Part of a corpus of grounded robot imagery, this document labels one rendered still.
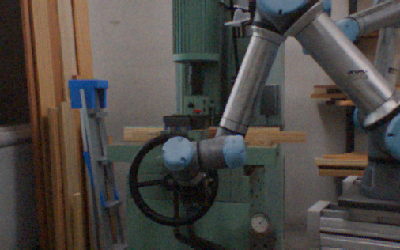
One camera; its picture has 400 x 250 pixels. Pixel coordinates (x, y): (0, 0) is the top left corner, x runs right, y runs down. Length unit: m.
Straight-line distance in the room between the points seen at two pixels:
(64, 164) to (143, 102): 1.41
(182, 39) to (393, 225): 0.96
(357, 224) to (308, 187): 2.89
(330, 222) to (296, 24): 0.52
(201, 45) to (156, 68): 2.54
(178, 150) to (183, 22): 0.76
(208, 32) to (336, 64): 0.76
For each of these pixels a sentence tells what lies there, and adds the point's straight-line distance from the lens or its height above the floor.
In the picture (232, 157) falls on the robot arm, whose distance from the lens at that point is 1.15.
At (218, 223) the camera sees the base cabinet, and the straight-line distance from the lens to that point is 1.74.
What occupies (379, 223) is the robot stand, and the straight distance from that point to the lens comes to 1.32.
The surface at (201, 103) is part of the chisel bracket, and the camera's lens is 1.81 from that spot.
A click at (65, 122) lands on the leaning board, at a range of 3.12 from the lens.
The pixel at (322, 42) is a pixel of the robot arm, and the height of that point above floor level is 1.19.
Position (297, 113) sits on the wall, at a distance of 4.14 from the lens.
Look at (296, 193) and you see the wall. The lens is 4.21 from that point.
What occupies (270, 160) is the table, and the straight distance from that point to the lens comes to 1.67.
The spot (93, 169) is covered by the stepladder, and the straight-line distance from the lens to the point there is 2.60.
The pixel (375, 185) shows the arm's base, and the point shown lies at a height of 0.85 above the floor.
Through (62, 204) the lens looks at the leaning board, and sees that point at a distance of 3.16.
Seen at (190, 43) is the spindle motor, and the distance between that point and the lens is 1.80.
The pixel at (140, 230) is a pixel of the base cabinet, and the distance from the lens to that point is 1.82.
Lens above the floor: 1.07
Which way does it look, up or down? 4 degrees down
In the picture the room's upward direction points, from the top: straight up
